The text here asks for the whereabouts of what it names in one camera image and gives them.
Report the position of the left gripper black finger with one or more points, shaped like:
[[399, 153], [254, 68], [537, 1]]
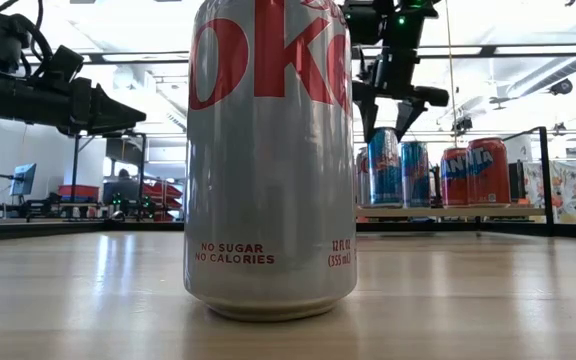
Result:
[[118, 115]]

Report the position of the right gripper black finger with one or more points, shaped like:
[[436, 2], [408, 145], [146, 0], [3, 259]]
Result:
[[368, 115], [408, 117]]

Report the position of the silver slim can blue tab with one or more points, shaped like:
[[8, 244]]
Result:
[[385, 175]]

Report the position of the red soda can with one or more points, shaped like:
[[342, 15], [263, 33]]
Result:
[[489, 175], [454, 180]]

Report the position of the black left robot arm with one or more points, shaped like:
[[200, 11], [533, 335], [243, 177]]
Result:
[[13, 100]]

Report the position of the wooden shelf board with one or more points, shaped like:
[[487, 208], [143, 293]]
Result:
[[448, 212]]

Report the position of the black metal stand grey box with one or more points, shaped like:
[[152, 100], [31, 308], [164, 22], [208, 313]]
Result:
[[123, 150]]

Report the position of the small black hanging fixture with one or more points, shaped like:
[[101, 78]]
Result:
[[463, 123]]

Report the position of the person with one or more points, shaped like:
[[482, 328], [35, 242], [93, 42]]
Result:
[[123, 187]]

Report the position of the red storage bin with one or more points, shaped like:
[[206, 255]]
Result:
[[78, 191]]

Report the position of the stacked red bins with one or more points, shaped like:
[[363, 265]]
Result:
[[165, 192]]

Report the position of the computer monitor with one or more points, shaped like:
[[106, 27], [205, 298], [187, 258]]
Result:
[[24, 180]]

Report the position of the background robot green lights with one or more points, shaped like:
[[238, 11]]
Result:
[[133, 210]]

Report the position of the round black ceiling fixture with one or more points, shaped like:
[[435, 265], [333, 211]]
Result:
[[561, 86]]

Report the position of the floral printed banner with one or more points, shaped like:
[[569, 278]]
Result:
[[570, 192]]

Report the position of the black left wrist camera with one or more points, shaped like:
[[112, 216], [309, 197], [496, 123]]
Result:
[[64, 62]]

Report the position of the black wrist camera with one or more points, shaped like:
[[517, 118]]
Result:
[[363, 22], [64, 62]]

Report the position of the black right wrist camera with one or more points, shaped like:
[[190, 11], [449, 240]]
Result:
[[363, 22]]

